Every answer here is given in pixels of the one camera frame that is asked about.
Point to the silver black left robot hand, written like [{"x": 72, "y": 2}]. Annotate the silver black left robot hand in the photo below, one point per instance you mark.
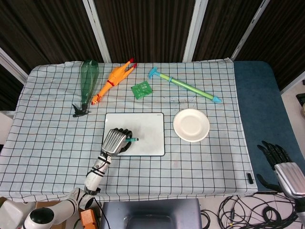
[{"x": 114, "y": 142}]

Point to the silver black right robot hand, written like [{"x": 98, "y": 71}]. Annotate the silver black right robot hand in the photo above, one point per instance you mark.
[{"x": 289, "y": 177}]

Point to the teal marker pen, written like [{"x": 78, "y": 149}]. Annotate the teal marker pen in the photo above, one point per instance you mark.
[{"x": 133, "y": 139}]

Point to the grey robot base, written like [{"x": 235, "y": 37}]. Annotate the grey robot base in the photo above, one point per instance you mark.
[{"x": 150, "y": 214}]

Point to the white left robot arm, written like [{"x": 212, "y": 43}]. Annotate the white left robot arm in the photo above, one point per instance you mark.
[{"x": 94, "y": 179}]

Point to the dark blue cloth mat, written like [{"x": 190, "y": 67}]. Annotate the dark blue cloth mat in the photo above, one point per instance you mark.
[{"x": 259, "y": 107}]

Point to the black tablecloth tag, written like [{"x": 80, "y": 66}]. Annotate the black tablecloth tag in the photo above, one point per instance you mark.
[{"x": 249, "y": 178}]

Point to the white black-checked tablecloth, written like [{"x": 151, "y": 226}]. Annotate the white black-checked tablecloth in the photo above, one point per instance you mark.
[{"x": 59, "y": 148}]

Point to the green card packet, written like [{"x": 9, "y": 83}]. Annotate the green card packet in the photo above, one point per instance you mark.
[{"x": 141, "y": 90}]

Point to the orange rubber chicken toy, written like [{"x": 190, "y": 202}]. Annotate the orange rubber chicken toy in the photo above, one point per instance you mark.
[{"x": 114, "y": 78}]

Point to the green transparent plastic cone toy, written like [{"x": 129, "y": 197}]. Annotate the green transparent plastic cone toy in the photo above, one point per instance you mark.
[{"x": 88, "y": 78}]

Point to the white paper plate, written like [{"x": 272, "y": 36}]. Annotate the white paper plate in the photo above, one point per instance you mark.
[{"x": 191, "y": 125}]

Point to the orange box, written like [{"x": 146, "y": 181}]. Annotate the orange box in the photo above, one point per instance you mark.
[{"x": 88, "y": 219}]

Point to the green and blue water gun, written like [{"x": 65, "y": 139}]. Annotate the green and blue water gun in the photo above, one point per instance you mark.
[{"x": 186, "y": 86}]

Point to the white plastic container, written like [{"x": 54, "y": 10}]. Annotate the white plastic container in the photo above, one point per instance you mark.
[{"x": 10, "y": 214}]

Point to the white drawing board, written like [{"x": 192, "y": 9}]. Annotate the white drawing board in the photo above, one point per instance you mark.
[{"x": 150, "y": 133}]

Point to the white metal frame post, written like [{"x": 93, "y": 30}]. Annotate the white metal frame post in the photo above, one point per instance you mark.
[
  {"x": 196, "y": 28},
  {"x": 250, "y": 31},
  {"x": 97, "y": 31},
  {"x": 12, "y": 64}
]

